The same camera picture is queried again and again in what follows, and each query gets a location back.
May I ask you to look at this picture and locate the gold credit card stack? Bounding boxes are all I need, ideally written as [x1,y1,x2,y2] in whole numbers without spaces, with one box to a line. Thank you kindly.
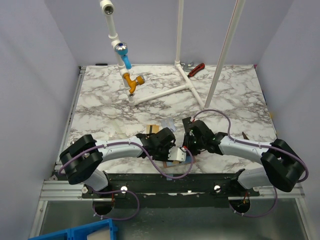
[146,124,160,134]

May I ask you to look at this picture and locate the pink leather card holder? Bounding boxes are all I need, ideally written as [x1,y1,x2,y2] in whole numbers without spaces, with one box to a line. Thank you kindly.
[163,161,191,169]

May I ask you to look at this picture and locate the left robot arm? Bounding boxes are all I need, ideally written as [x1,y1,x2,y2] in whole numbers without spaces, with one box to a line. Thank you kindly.
[58,127,179,198]

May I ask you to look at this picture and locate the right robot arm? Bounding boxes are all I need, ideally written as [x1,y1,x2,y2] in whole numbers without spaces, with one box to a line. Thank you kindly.
[182,117,305,196]

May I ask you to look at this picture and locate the black VIP card stack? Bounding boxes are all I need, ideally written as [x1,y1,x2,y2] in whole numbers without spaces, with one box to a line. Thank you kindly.
[182,117,192,133]

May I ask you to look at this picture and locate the silver VIP card stack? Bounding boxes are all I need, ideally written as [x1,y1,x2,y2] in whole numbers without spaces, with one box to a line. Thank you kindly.
[160,118,176,132]

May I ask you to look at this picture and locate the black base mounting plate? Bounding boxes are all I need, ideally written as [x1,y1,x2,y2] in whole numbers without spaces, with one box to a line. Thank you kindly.
[82,173,260,209]

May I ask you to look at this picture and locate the orange valve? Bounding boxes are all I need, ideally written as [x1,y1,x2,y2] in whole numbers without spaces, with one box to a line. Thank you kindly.
[122,73,145,95]

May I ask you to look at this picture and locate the metal clamp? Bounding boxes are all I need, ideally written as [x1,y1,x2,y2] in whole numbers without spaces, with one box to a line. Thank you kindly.
[180,61,194,69]

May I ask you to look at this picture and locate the blue valve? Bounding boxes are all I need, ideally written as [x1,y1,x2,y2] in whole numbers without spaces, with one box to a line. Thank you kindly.
[114,42,132,70]

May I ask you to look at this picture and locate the blue plastic bin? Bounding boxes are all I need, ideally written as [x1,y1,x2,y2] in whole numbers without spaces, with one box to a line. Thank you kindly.
[29,219,118,240]

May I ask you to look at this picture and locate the yellow handled pliers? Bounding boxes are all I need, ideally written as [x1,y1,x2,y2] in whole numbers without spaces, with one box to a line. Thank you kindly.
[242,132,249,140]

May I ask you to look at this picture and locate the white PVC pipe frame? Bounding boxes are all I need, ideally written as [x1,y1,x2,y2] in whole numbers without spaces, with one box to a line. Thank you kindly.
[99,0,245,110]

